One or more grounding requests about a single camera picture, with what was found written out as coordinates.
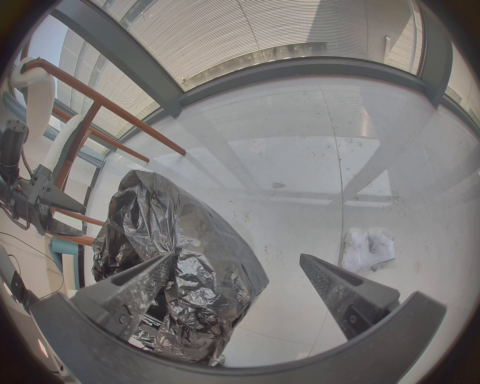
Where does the black cable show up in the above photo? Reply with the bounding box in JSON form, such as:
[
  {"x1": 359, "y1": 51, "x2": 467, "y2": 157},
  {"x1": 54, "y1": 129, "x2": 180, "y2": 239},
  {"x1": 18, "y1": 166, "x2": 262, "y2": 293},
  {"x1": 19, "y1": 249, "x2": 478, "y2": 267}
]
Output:
[{"x1": 0, "y1": 232, "x2": 65, "y2": 298}]

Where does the crumpled white paper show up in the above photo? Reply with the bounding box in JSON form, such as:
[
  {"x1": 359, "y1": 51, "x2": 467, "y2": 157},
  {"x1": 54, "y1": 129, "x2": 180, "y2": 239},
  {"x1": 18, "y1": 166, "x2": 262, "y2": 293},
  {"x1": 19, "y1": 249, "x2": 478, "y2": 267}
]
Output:
[{"x1": 340, "y1": 226, "x2": 396, "y2": 273}]

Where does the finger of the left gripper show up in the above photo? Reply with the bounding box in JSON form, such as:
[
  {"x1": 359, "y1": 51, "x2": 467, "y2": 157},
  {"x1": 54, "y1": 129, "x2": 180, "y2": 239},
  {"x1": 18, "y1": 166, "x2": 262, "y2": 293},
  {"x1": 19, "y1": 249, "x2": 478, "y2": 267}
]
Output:
[
  {"x1": 46, "y1": 219, "x2": 84, "y2": 238},
  {"x1": 39, "y1": 179, "x2": 87, "y2": 214}
]

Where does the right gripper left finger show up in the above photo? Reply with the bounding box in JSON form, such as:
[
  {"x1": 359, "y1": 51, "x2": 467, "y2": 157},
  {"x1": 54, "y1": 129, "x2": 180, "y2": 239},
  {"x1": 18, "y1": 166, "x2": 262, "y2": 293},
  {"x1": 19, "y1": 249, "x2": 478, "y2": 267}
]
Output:
[{"x1": 75, "y1": 252, "x2": 176, "y2": 341}]

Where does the wooden chair with white cushion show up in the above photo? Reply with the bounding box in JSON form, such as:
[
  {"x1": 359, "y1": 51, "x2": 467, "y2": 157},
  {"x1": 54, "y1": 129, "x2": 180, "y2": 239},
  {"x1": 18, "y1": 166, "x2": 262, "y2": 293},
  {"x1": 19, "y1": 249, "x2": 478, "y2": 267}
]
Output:
[{"x1": 9, "y1": 56, "x2": 187, "y2": 249}]

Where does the black plastic bag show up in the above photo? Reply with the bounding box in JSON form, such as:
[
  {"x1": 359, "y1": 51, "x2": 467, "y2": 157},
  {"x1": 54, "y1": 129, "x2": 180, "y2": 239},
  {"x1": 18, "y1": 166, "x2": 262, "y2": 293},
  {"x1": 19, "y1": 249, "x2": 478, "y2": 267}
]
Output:
[{"x1": 91, "y1": 169, "x2": 270, "y2": 364}]

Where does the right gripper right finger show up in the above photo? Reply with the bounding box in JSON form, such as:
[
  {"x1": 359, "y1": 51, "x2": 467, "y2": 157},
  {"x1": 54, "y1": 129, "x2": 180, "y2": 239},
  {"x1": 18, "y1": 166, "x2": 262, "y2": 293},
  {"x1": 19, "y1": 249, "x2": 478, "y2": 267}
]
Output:
[{"x1": 299, "y1": 254, "x2": 400, "y2": 342}]

